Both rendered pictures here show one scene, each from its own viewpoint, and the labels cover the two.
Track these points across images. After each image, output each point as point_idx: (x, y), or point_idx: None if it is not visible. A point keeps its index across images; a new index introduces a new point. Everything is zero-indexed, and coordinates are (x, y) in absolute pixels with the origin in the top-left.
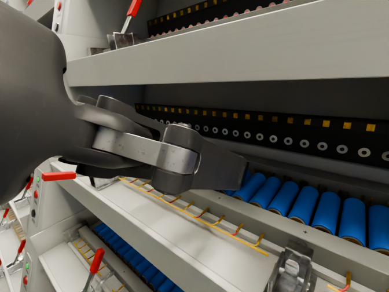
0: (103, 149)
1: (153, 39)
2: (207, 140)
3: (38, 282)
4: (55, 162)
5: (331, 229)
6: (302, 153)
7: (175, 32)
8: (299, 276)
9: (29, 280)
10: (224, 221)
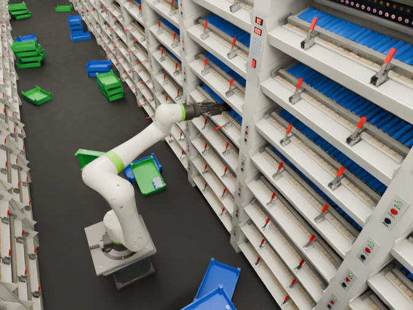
0: (203, 114)
1: (212, 66)
2: (212, 112)
3: (191, 125)
4: (190, 93)
5: (238, 120)
6: None
7: (216, 69)
8: (227, 125)
9: (188, 125)
10: (225, 117)
